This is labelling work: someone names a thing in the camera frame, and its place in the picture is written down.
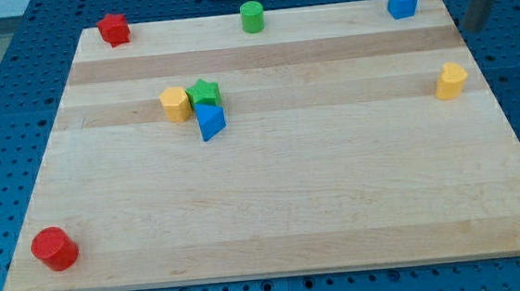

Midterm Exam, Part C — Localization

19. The blue cube block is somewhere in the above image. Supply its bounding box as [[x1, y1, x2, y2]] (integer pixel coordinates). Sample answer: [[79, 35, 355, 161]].
[[387, 0, 418, 19]]

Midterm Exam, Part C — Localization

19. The blue triangle block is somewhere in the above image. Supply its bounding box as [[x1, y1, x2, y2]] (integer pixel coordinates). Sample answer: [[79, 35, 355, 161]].
[[195, 104, 227, 142]]

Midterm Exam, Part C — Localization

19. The green star block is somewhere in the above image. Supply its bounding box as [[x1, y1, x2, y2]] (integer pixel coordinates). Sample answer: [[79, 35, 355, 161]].
[[186, 79, 222, 107]]

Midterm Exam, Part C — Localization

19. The wooden board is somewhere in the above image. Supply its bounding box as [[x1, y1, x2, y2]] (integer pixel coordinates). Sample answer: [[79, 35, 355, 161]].
[[3, 0, 520, 291]]

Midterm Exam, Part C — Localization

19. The yellow hexagon block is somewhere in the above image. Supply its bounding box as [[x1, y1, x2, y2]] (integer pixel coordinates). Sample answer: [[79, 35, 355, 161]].
[[159, 86, 192, 122]]

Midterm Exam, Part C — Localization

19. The green cylinder block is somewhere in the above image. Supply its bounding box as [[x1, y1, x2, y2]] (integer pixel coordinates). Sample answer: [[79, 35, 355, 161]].
[[239, 1, 265, 34]]

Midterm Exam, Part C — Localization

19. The red star block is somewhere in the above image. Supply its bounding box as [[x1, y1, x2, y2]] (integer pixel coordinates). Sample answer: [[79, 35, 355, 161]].
[[96, 13, 131, 47]]

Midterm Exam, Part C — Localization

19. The yellow heart block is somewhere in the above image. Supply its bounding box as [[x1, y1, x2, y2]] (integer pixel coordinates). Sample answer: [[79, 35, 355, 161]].
[[435, 62, 468, 100]]

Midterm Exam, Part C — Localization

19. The red cylinder block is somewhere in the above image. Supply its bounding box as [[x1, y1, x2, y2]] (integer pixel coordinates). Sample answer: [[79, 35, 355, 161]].
[[31, 227, 80, 272]]

